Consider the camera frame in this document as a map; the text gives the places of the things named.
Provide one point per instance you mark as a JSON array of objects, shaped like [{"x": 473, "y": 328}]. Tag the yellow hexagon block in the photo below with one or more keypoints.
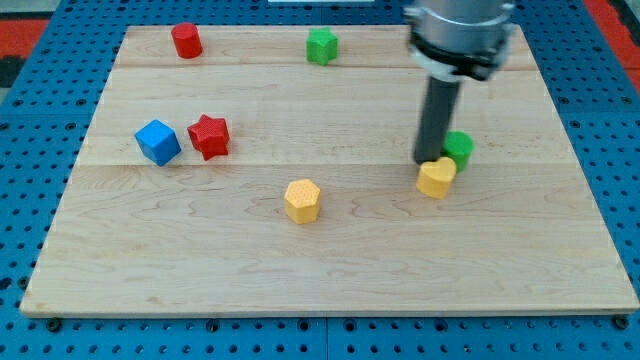
[{"x": 302, "y": 201}]

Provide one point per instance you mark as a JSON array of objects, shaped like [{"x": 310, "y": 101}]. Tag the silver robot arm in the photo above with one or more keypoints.
[{"x": 453, "y": 39}]

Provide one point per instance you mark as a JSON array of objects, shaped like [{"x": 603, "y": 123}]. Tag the red cylinder block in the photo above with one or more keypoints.
[{"x": 186, "y": 40}]

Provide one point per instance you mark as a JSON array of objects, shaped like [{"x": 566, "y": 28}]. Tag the blue cube block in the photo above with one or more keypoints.
[{"x": 158, "y": 142}]

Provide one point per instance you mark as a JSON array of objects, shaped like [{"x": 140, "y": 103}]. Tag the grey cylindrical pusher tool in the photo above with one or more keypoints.
[{"x": 437, "y": 110}]

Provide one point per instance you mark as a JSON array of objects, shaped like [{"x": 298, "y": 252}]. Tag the green star block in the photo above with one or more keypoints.
[{"x": 321, "y": 46}]

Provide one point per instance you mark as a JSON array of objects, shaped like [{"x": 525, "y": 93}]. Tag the green cylinder block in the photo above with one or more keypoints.
[{"x": 458, "y": 146}]

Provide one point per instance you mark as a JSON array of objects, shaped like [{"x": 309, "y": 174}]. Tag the yellow heart block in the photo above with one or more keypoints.
[{"x": 435, "y": 177}]

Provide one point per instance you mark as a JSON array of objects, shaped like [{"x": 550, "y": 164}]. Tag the wooden board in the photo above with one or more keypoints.
[{"x": 519, "y": 233}]

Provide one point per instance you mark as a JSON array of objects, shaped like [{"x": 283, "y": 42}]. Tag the red star block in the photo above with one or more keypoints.
[{"x": 210, "y": 136}]

